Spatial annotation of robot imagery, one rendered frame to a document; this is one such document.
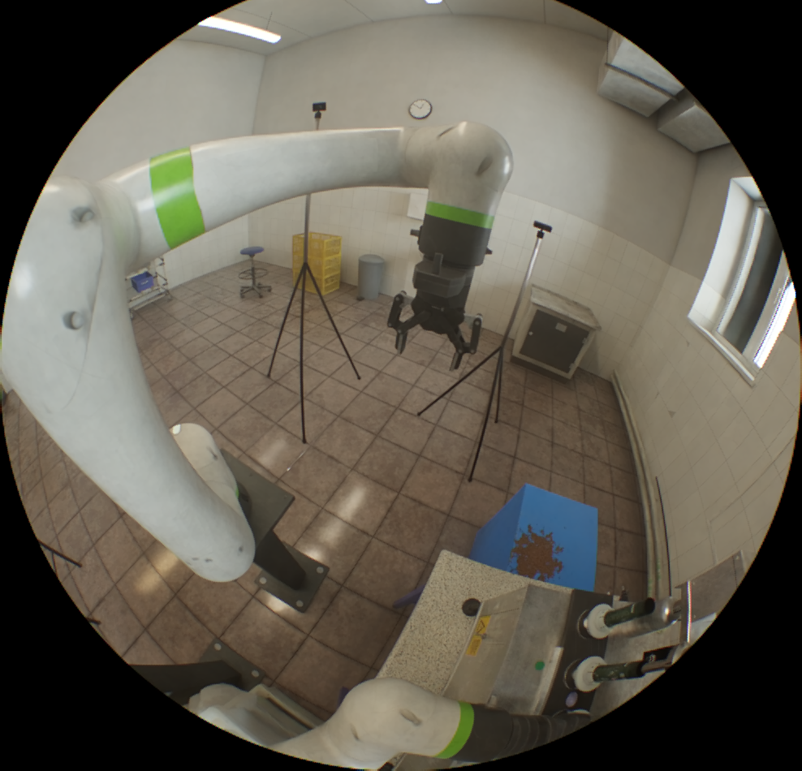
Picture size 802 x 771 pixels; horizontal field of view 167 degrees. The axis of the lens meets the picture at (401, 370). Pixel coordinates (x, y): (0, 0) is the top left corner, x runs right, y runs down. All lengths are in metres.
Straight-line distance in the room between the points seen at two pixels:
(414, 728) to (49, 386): 0.41
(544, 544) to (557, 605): 0.59
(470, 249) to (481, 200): 0.06
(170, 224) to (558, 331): 3.02
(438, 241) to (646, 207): 3.60
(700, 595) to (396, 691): 0.48
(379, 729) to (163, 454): 0.34
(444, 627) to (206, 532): 0.63
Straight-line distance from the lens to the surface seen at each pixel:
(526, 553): 1.13
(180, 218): 0.32
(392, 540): 1.62
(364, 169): 0.39
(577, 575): 1.24
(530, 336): 3.06
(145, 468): 0.25
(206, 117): 5.75
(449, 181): 0.35
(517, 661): 0.59
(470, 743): 0.41
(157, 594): 1.88
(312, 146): 0.35
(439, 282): 0.31
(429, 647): 0.81
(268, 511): 0.68
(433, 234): 0.36
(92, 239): 0.18
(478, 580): 0.86
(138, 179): 0.33
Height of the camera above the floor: 1.53
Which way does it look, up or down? 37 degrees down
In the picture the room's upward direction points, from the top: 11 degrees clockwise
